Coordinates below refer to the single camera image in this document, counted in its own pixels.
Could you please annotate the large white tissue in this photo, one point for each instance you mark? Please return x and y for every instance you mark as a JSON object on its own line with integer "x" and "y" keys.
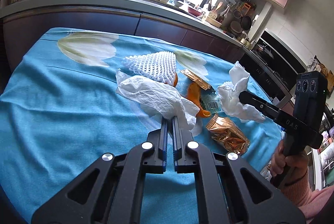
{"x": 157, "y": 98}

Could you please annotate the dark kitchen base cabinets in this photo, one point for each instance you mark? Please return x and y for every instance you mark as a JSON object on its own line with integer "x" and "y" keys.
{"x": 21, "y": 30}

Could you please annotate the white foam fruit net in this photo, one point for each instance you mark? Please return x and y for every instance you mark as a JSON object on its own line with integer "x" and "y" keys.
{"x": 159, "y": 66}

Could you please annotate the red bowl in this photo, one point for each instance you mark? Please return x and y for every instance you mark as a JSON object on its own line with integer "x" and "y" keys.
{"x": 193, "y": 11}

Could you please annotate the small white tissue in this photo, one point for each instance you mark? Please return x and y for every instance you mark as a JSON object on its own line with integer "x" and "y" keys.
{"x": 229, "y": 93}

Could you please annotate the clear barcode plastic wrapper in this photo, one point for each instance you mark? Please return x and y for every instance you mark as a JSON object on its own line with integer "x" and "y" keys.
{"x": 210, "y": 101}

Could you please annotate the blue floral tablecloth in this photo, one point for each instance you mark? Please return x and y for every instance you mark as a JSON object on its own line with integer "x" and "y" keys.
{"x": 60, "y": 110}

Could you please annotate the black right camera box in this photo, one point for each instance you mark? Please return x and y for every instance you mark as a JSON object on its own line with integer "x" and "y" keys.
{"x": 310, "y": 95}

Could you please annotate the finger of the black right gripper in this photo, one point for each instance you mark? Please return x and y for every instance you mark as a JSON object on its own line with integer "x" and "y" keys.
{"x": 260, "y": 104}

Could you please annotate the pink right sleeve forearm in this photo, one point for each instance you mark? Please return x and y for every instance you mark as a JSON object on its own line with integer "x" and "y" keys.
{"x": 308, "y": 201}

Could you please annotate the gold foil snack wrapper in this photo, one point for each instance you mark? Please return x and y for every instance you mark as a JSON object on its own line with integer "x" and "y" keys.
{"x": 199, "y": 81}

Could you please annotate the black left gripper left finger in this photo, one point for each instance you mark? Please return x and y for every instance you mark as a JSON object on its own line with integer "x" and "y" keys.
{"x": 110, "y": 190}

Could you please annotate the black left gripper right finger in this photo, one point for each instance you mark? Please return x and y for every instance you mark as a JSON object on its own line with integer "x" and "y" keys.
{"x": 228, "y": 189}

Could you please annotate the right hand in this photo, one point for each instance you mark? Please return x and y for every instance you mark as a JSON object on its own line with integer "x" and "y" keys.
{"x": 297, "y": 163}

